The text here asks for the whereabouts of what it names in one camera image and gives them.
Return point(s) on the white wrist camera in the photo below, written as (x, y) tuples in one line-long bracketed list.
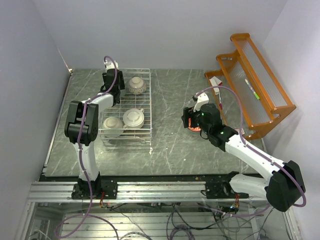
[(109, 65), (200, 100)]

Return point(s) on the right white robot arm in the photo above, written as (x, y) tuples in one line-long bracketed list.
[(281, 183)]

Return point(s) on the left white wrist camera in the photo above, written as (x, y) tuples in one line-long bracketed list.
[(109, 65)]

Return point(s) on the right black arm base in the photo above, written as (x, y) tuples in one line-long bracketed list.
[(218, 187)]

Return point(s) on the light grey bowl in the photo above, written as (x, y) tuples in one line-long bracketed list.
[(112, 127)]

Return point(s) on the white wire dish rack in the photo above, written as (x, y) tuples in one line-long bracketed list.
[(129, 101)]

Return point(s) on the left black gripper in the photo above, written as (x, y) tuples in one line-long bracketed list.
[(122, 85)]

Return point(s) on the orange wooden shelf rack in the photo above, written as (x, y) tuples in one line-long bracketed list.
[(246, 62)]

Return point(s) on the green tipped marker pen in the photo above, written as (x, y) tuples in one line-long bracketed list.
[(252, 89)]

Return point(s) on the beige patterned bowl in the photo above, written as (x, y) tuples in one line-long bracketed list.
[(137, 85)]

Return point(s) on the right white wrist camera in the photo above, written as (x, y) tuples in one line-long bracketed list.
[(200, 100)]

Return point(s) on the white handled soup bowl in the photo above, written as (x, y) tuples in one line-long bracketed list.
[(133, 118)]

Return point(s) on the white red eraser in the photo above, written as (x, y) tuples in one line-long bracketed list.
[(215, 82)]

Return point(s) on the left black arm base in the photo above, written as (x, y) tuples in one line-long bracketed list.
[(102, 188)]

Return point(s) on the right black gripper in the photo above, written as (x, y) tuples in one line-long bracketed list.
[(187, 111)]

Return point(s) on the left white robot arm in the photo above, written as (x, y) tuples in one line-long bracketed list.
[(82, 122)]

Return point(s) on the aluminium mounting rail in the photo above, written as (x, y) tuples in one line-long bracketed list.
[(126, 192)]

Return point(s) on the red patterned bowl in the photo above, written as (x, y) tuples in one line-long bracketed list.
[(193, 129)]

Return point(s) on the red marker pen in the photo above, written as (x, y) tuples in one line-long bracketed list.
[(220, 101)]

